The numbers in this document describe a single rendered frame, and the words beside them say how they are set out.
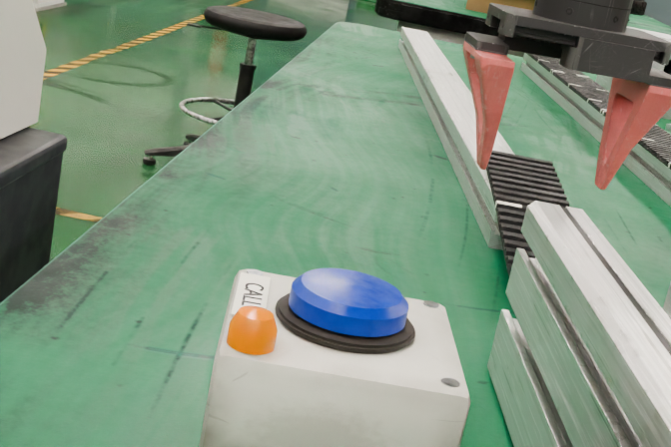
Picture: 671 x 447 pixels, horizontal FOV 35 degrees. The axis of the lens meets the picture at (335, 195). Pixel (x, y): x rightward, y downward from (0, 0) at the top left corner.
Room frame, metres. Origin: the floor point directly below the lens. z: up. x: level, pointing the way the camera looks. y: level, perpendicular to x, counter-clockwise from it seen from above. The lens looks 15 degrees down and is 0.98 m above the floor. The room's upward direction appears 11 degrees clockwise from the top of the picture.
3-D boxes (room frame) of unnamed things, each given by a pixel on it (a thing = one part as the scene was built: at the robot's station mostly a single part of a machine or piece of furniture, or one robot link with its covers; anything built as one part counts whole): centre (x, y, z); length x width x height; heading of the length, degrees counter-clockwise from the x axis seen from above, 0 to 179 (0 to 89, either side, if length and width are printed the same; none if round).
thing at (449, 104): (1.14, -0.10, 0.79); 0.96 x 0.04 x 0.03; 3
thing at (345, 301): (0.34, -0.01, 0.84); 0.04 x 0.04 x 0.02
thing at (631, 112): (0.67, -0.15, 0.88); 0.07 x 0.07 x 0.09; 6
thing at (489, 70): (0.66, -0.10, 0.88); 0.07 x 0.07 x 0.09; 6
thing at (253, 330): (0.31, 0.02, 0.85); 0.01 x 0.01 x 0.01
